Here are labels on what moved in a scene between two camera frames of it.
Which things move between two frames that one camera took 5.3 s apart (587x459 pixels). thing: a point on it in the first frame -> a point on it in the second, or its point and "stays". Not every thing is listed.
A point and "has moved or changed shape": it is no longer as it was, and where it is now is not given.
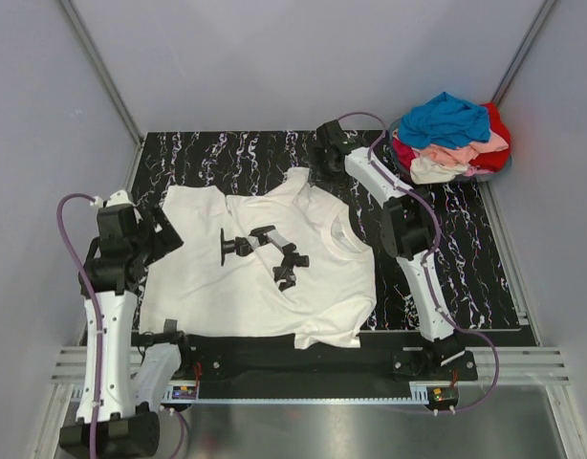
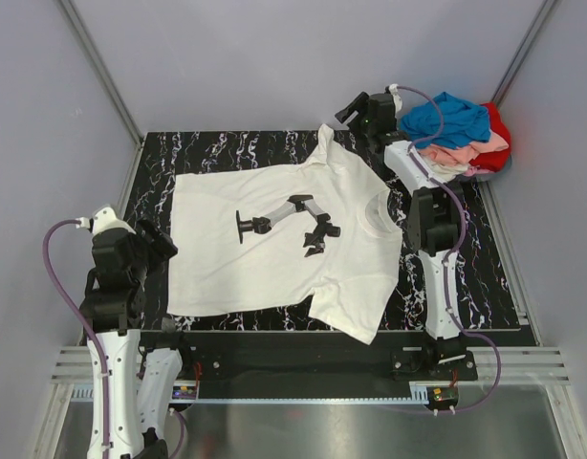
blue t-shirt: (448, 121) stays
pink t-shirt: (495, 143) stays
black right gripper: (317, 156) -> (357, 105)
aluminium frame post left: (81, 30) stays
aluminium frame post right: (545, 11) stays
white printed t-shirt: (271, 260) has moved or changed shape
